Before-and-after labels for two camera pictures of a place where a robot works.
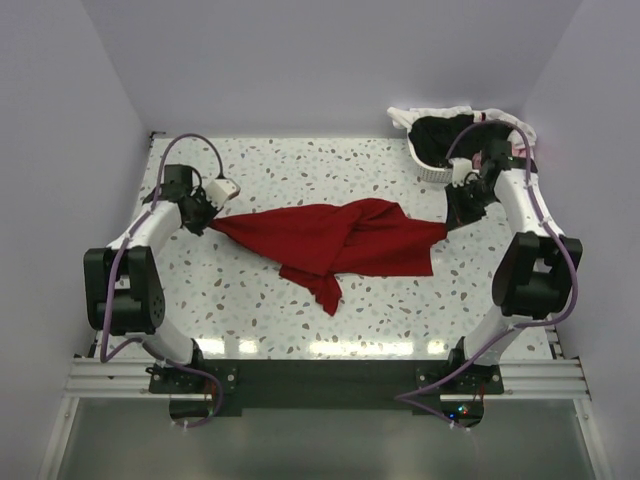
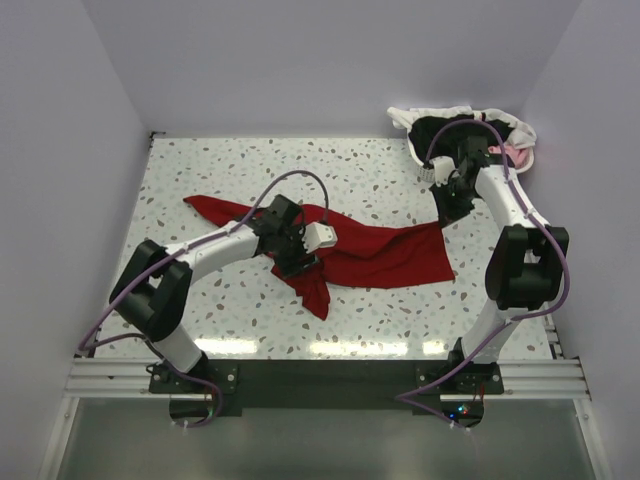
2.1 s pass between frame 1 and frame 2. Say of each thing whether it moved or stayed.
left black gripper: moved
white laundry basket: stayed
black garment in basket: stayed
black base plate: stayed
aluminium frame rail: stayed
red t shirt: moved
